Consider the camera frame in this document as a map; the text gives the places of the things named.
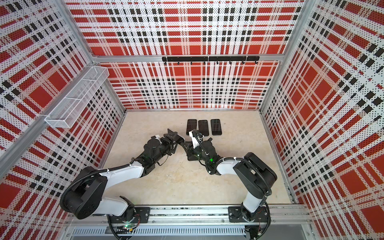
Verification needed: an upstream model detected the white wire mesh shelf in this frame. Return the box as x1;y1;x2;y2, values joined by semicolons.
45;66;109;129

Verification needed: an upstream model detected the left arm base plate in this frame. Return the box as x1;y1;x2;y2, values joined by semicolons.
109;207;151;224

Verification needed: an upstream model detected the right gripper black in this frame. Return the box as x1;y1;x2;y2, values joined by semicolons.
181;141;210;164

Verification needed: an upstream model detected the black smartphone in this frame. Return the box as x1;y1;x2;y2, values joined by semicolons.
168;129;185;144
198;120;209;137
211;119;222;136
186;119;198;136

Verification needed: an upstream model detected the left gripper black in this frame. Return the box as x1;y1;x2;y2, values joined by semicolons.
153;132;178;164

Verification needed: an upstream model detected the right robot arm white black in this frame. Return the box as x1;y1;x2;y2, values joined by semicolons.
180;138;277;216

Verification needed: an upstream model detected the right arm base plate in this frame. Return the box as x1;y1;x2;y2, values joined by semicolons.
228;206;270;223

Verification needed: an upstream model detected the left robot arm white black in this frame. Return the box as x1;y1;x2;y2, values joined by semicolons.
60;130;185;220

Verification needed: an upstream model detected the black hook rail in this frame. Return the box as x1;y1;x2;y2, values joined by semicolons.
162;56;260;63

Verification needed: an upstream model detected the aluminium front rail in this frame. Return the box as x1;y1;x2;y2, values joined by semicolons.
59;204;317;240

